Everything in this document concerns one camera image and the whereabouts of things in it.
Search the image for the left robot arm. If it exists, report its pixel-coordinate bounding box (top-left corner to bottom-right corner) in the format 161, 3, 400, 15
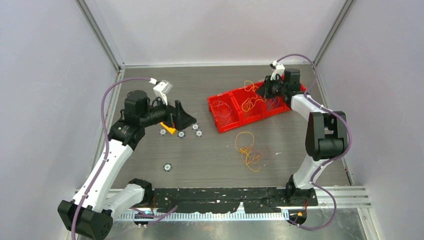
57, 90, 197, 240

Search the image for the poker chip blue upper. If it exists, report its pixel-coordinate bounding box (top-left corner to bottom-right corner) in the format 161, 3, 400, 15
191, 123, 199, 131

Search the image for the poker chip left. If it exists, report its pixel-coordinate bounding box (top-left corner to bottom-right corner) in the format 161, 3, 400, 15
159, 129, 167, 136

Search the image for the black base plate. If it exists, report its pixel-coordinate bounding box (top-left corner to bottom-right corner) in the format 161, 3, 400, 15
152, 187, 318, 214

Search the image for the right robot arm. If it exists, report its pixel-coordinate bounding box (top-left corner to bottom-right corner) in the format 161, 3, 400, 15
255, 68, 349, 205

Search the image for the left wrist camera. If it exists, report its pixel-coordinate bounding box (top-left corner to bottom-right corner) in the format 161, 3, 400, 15
149, 78, 173, 105

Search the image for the red compartment bin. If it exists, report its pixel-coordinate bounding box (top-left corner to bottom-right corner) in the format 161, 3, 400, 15
207, 80, 290, 133

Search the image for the white slotted cable duct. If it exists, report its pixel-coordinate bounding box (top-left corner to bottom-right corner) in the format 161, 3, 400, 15
115, 210, 291, 223

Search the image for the poker chip blue right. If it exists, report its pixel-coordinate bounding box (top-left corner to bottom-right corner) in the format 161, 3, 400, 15
195, 130, 203, 137

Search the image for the pink cable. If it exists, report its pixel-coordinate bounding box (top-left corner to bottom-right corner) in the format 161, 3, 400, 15
211, 99, 233, 121

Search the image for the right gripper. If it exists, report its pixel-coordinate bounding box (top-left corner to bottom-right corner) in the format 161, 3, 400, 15
255, 75, 287, 100

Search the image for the yellow triangle frame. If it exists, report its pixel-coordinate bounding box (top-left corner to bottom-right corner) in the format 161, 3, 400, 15
159, 122, 177, 135

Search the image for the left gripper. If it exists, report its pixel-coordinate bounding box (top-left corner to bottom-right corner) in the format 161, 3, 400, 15
140, 93, 196, 130

